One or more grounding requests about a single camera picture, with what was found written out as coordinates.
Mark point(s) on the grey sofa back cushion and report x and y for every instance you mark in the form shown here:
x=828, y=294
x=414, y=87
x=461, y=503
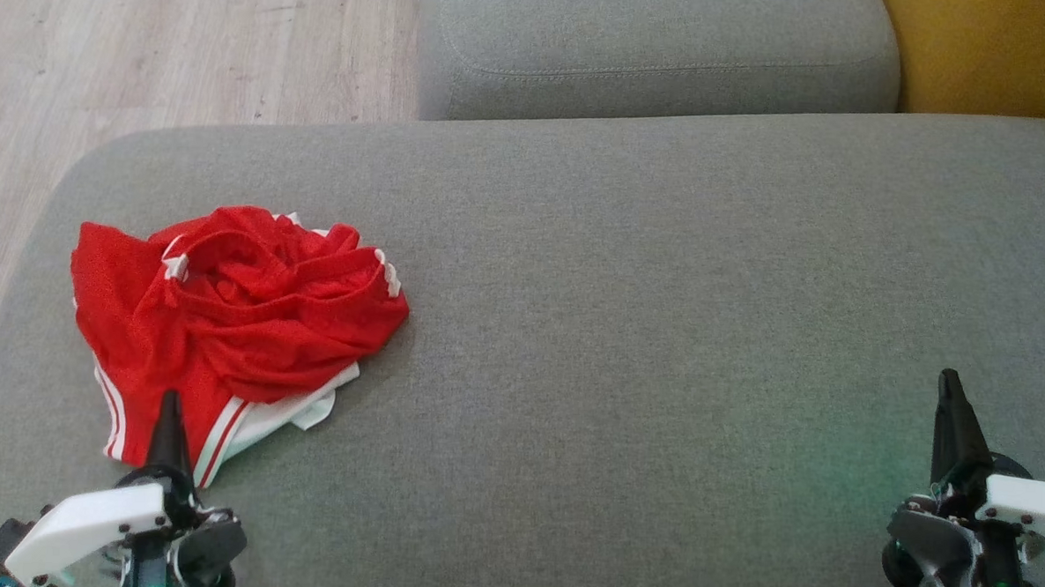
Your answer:
x=657, y=43

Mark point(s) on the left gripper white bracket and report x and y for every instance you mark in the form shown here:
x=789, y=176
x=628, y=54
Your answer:
x=89, y=522

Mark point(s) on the red basketball jersey white sleeves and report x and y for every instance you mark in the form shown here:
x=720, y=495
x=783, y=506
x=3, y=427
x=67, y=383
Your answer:
x=107, y=311

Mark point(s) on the yellow sofa cushion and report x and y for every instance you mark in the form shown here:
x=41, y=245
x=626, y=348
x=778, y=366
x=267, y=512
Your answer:
x=1000, y=50

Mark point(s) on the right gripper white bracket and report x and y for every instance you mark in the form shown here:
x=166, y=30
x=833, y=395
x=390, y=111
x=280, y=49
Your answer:
x=1029, y=501

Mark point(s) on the grey fabric sofa seat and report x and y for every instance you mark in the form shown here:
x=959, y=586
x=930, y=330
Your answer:
x=664, y=291

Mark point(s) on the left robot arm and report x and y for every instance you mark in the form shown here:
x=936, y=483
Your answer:
x=175, y=569

